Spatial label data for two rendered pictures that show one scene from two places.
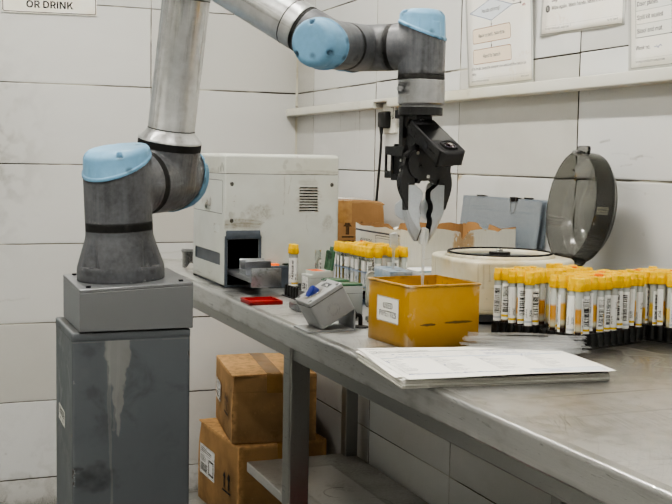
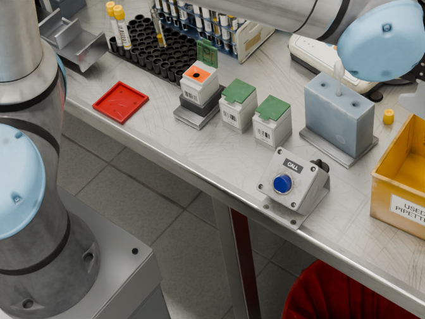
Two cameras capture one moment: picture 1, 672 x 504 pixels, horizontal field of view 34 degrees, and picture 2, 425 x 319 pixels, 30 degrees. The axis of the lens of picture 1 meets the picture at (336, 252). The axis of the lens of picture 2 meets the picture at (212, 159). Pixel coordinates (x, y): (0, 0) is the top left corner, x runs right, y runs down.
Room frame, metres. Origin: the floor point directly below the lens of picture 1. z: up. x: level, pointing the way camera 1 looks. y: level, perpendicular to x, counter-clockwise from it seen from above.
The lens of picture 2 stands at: (1.27, 0.36, 1.82)
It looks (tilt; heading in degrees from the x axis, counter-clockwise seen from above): 51 degrees down; 339
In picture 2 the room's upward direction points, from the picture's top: 10 degrees counter-clockwise
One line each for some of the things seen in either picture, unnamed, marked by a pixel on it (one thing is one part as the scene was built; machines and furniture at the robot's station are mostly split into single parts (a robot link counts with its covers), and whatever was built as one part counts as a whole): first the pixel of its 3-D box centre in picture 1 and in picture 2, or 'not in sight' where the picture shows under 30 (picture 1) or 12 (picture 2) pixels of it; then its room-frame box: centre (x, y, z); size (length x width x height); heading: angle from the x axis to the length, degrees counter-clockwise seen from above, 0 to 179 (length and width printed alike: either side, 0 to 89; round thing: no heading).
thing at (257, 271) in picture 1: (251, 270); (52, 28); (2.37, 0.18, 0.92); 0.21 x 0.07 x 0.05; 22
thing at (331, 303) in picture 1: (335, 304); (300, 173); (1.86, 0.00, 0.92); 0.13 x 0.07 x 0.08; 112
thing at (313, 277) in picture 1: (316, 286); (200, 87); (2.09, 0.04, 0.92); 0.05 x 0.04 x 0.06; 112
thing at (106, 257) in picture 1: (120, 249); (33, 247); (1.90, 0.38, 1.00); 0.15 x 0.15 x 0.10
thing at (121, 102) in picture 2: (261, 300); (120, 102); (2.18, 0.15, 0.88); 0.07 x 0.07 x 0.01; 22
